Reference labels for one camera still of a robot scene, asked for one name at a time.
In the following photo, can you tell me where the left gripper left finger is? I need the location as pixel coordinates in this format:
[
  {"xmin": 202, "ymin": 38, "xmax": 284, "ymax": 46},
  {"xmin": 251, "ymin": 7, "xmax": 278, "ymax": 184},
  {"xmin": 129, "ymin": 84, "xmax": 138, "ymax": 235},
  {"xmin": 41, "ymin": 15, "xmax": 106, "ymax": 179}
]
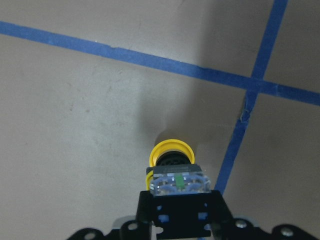
[{"xmin": 119, "ymin": 190, "xmax": 153, "ymax": 240}]

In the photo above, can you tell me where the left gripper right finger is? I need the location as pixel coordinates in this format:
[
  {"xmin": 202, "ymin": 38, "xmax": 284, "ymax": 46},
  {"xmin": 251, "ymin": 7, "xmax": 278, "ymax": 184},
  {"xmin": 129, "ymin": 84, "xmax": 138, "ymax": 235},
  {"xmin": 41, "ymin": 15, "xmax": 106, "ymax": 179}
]
[{"xmin": 204, "ymin": 190, "xmax": 235, "ymax": 240}]

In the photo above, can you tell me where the yellow push button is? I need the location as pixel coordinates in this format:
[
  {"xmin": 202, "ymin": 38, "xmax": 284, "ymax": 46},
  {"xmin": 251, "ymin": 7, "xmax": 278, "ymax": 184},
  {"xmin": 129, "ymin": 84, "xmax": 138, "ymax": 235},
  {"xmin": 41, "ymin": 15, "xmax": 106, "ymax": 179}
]
[{"xmin": 145, "ymin": 139, "xmax": 211, "ymax": 197}]

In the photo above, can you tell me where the brown paper table cover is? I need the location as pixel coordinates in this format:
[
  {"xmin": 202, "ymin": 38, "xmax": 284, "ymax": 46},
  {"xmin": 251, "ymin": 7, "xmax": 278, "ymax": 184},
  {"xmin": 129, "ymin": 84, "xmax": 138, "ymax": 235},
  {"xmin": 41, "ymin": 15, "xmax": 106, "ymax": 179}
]
[{"xmin": 0, "ymin": 0, "xmax": 320, "ymax": 240}]

